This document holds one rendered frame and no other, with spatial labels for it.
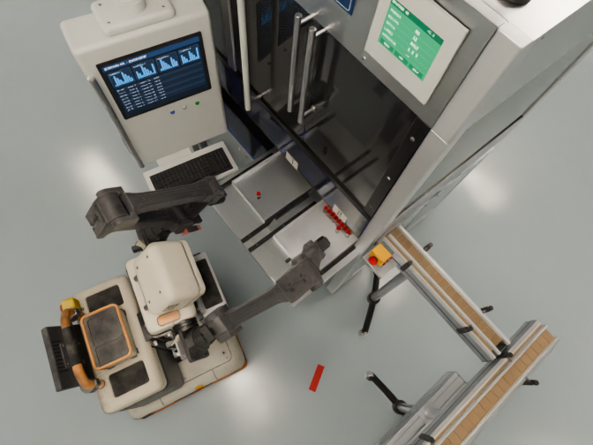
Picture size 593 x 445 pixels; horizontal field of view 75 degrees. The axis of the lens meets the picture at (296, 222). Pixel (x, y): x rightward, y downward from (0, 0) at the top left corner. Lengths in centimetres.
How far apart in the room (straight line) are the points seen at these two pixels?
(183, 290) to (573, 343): 270
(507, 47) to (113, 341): 162
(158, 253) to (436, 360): 202
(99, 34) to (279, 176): 94
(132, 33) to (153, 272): 83
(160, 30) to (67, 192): 186
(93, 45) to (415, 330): 234
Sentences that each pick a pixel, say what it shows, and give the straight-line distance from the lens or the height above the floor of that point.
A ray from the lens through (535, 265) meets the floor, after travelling 331.
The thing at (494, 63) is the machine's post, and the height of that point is 204.
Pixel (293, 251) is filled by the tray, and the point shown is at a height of 88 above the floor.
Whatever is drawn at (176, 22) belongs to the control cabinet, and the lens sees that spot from 161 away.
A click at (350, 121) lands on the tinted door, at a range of 129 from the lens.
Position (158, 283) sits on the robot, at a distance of 127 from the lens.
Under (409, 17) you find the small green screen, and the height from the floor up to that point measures 201.
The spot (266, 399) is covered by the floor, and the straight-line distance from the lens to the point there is 258.
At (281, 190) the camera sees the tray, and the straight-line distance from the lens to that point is 190.
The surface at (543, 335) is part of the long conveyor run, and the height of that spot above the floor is 93.
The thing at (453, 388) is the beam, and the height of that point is 55.
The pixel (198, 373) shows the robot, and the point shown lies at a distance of 232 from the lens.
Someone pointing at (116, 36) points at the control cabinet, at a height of 155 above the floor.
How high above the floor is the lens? 257
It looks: 67 degrees down
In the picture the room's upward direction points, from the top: 11 degrees clockwise
